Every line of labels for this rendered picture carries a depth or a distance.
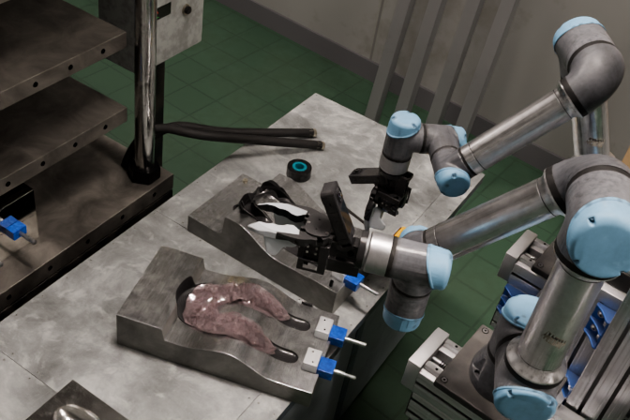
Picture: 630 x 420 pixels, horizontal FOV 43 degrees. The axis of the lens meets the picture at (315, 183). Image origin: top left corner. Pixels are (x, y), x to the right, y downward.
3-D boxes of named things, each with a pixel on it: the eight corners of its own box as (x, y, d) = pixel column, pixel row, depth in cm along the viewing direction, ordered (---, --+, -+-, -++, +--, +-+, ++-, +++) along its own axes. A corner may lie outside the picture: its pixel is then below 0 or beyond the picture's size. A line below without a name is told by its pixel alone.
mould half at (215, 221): (378, 263, 234) (387, 230, 226) (331, 316, 216) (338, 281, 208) (241, 187, 252) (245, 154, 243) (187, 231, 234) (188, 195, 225)
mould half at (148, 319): (336, 329, 213) (343, 301, 206) (308, 407, 193) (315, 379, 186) (160, 274, 219) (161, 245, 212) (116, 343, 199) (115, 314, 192)
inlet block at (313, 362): (356, 377, 198) (360, 363, 195) (351, 393, 194) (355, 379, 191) (306, 360, 200) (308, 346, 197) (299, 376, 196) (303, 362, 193)
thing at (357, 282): (380, 295, 216) (384, 281, 212) (370, 307, 212) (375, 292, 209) (339, 272, 220) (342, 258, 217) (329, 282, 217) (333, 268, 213)
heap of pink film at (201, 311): (293, 310, 208) (297, 290, 203) (271, 362, 194) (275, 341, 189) (200, 280, 211) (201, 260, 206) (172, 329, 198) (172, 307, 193)
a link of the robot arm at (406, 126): (427, 128, 191) (392, 126, 190) (417, 164, 198) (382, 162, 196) (422, 110, 197) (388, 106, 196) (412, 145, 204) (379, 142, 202)
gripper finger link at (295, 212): (253, 227, 151) (296, 246, 148) (258, 201, 148) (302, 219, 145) (262, 219, 153) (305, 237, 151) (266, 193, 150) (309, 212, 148)
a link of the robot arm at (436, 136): (464, 172, 195) (420, 169, 194) (456, 144, 204) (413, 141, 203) (472, 146, 191) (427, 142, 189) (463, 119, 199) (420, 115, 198)
